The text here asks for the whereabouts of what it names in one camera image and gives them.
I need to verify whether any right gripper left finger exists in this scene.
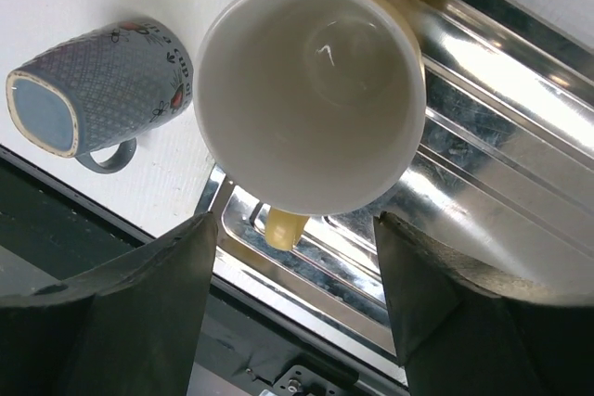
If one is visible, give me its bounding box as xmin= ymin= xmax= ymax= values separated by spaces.
xmin=1 ymin=212 xmax=217 ymax=395

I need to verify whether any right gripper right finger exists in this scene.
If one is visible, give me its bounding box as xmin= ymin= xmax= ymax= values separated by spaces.
xmin=373 ymin=212 xmax=593 ymax=395

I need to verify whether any yellow mug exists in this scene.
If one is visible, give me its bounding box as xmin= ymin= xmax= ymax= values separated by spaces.
xmin=194 ymin=0 xmax=427 ymax=250

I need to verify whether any grey-blue mug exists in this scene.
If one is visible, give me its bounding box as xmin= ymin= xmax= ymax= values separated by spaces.
xmin=6 ymin=17 xmax=193 ymax=174

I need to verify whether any steel baking tray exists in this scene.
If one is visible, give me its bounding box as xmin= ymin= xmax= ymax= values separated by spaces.
xmin=198 ymin=0 xmax=593 ymax=395

